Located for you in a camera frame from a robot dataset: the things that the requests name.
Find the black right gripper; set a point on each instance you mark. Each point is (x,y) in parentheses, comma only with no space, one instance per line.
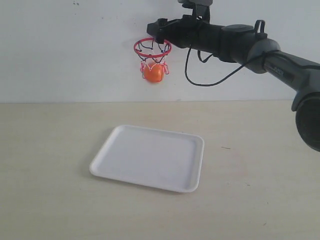
(179,32)

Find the small orange basketball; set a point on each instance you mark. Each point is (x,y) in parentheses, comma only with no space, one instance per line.
(153,72)

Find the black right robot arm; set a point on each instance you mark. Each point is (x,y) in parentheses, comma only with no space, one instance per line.
(250,47)

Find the red mini basketball hoop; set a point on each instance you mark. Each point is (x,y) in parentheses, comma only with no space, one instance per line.
(149,51)

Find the white rectangular plastic tray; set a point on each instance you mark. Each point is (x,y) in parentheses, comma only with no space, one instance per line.
(160,159)

